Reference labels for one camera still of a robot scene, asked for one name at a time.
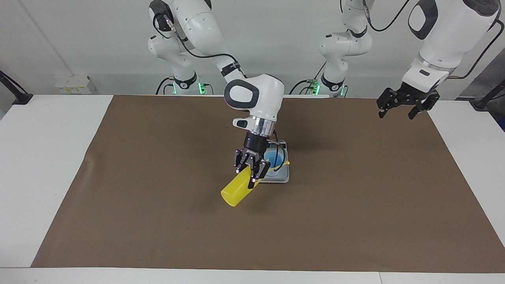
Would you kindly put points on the black clamp stand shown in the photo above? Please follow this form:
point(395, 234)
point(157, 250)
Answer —
point(485, 100)
point(19, 96)

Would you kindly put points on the silver digital kitchen scale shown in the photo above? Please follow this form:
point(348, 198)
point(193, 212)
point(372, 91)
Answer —
point(282, 177)

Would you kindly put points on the brown paper mat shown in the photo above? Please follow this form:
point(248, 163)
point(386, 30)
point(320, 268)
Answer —
point(252, 236)

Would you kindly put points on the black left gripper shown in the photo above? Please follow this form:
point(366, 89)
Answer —
point(408, 96)

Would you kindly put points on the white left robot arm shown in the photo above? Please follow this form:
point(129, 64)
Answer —
point(446, 43)

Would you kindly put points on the white wall socket box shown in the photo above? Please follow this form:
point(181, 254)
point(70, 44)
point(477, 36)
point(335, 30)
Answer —
point(73, 85)

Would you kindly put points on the yellow squeeze bottle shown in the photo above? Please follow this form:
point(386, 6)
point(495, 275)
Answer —
point(236, 191)

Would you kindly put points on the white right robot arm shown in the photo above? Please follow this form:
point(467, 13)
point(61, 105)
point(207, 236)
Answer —
point(264, 94)

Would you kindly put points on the light blue plastic cup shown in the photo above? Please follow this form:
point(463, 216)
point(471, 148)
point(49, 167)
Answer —
point(276, 159)

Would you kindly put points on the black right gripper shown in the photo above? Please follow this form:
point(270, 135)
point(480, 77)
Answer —
point(254, 156)

